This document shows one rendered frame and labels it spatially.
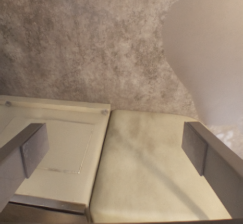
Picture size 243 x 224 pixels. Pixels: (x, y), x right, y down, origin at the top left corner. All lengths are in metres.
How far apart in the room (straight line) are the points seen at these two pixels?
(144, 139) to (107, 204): 0.37
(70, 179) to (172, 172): 0.46
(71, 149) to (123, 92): 0.42
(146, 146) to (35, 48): 0.78
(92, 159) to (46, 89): 0.54
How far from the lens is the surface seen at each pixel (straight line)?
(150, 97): 1.04
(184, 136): 0.16
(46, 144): 0.17
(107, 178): 0.84
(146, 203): 0.80
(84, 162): 0.89
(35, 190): 0.89
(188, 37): 0.90
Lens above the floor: 0.83
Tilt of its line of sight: 50 degrees down
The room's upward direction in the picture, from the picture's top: 170 degrees counter-clockwise
